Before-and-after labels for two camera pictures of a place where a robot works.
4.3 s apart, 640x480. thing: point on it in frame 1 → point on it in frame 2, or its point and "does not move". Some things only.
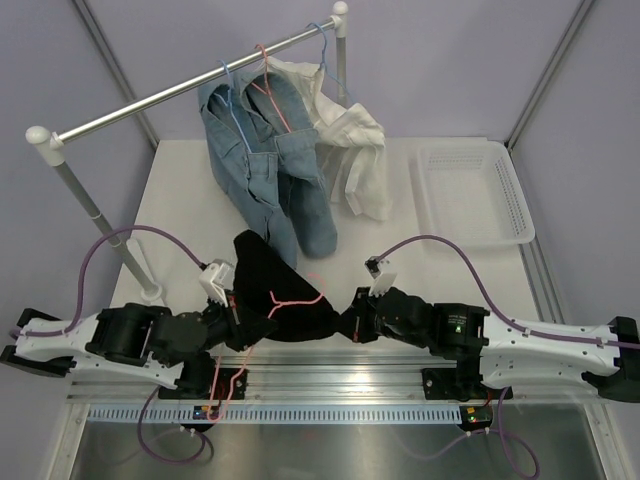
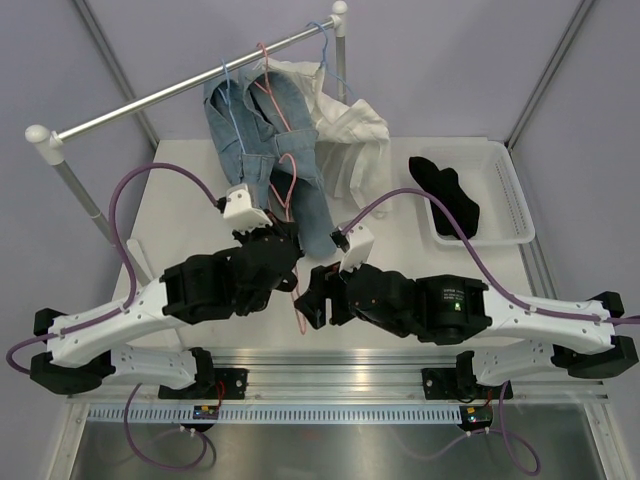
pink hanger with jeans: (267, 90) does not move
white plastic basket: (467, 192) does not move
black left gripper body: (221, 320) → (259, 232)
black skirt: (276, 302) → (443, 184)
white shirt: (351, 142) does not move
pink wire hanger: (278, 304) → (286, 206)
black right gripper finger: (350, 323) → (313, 302)
